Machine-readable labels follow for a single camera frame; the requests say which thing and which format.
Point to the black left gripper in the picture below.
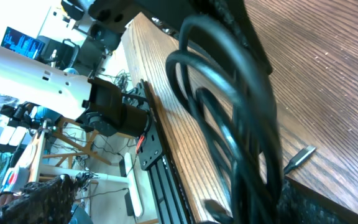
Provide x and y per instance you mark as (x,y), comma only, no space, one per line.
(167,15)

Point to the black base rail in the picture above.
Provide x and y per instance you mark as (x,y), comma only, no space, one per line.
(155,158)

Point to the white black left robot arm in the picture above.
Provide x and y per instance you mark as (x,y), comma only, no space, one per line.
(215,37)

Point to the wooden easel stand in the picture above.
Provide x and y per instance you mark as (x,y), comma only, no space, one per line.
(63,142)

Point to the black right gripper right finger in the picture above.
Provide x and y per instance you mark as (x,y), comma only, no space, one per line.
(299,204)

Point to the computer monitor with blue screen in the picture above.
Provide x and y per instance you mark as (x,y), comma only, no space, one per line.
(22,43)

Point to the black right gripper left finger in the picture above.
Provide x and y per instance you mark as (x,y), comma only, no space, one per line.
(43,202)

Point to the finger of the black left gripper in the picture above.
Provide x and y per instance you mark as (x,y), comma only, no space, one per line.
(232,14)

